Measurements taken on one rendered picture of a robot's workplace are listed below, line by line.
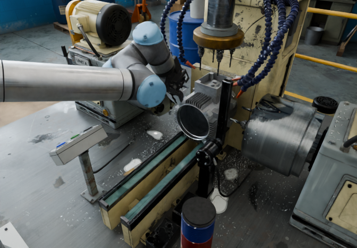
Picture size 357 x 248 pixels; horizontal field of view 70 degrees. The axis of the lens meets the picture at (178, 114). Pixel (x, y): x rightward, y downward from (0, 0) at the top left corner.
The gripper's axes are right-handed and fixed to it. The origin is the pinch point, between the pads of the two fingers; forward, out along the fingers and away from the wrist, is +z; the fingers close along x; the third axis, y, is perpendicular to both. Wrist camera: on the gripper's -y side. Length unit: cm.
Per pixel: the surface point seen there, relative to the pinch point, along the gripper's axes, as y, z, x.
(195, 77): 19.2, 10.2, 6.7
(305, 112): 12.5, -1.8, -41.6
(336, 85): 211, 246, -38
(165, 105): 2.9, 15.3, 14.7
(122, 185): -35.4, -1.0, -0.2
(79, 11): 17, -17, 63
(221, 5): 27.4, -24.1, -8.2
